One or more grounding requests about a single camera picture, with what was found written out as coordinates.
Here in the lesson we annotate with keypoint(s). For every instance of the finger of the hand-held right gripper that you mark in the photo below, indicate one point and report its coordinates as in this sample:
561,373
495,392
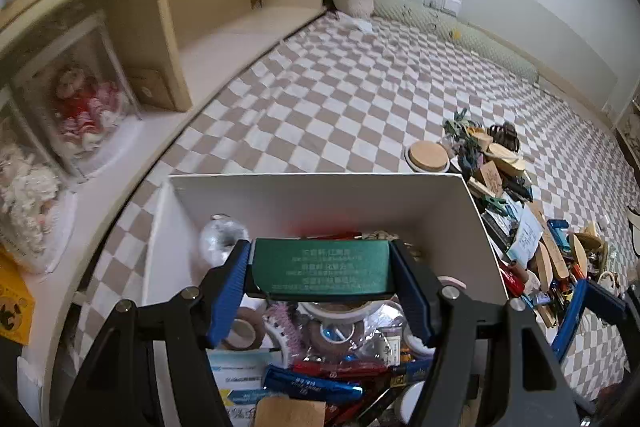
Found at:
615,309
570,317

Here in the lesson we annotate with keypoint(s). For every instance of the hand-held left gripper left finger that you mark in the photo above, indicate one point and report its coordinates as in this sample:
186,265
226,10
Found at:
230,302

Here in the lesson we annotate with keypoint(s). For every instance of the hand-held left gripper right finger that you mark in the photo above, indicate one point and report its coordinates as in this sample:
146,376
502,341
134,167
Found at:
412,297

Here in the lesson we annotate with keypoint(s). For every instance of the green card box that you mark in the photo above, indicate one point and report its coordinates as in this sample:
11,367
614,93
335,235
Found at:
320,267

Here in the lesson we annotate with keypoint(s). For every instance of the pile of assorted small things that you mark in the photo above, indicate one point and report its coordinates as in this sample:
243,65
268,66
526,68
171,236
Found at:
520,207

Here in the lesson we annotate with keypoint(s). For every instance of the white cardboard storage box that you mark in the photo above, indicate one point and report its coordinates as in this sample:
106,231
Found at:
325,207

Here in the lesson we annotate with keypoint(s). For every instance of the brown tape roll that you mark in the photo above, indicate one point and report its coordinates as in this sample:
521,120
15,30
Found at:
245,332

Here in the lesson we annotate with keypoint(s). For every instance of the clear plastic bag roll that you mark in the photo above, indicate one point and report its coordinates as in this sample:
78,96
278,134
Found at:
220,239

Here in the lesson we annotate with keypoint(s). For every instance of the dark blue gold box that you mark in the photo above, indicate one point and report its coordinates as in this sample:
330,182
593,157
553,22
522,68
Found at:
410,374

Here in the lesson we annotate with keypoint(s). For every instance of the white blue mask packet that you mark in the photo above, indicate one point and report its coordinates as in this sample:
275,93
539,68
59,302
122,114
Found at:
235,387

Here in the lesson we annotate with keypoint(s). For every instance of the round white puck light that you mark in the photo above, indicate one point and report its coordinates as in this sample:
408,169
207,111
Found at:
412,407

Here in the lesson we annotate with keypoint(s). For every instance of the blue pen box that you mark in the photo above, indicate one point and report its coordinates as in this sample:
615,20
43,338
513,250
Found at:
310,384

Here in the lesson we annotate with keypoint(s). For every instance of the wooden flat block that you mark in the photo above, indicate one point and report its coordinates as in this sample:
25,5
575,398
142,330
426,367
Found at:
290,414

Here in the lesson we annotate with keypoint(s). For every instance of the glass jar with cork lid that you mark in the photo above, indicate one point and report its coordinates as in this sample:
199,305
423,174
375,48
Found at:
427,155

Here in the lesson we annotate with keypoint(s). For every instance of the wooden side shelf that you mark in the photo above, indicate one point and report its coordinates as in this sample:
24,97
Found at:
630,122

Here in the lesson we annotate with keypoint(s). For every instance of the checkered bed blanket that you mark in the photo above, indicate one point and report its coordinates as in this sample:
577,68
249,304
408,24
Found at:
325,107

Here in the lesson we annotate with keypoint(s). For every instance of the yellow cardboard box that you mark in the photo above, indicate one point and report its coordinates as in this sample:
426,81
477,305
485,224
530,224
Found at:
12,302

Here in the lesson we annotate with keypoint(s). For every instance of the small brown cardboard box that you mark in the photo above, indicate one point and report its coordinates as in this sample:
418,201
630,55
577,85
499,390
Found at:
150,89

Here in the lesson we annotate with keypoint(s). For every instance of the white-dressed doll in clear case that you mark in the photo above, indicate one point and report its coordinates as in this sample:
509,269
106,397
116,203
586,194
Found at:
25,197

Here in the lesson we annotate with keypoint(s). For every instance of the red-dressed doll in clear case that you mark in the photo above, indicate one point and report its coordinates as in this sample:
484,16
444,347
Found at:
80,107

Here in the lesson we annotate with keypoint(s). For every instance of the long green bolster pillow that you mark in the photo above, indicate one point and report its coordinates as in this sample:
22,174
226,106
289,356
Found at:
480,37

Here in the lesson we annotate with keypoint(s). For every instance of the white tissue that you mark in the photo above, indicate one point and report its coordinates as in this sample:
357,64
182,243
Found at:
360,24

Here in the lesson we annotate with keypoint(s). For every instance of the white wall socket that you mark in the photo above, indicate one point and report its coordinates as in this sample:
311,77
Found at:
442,2

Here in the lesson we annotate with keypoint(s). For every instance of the white wall panel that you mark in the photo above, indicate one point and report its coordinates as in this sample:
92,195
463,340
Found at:
525,17

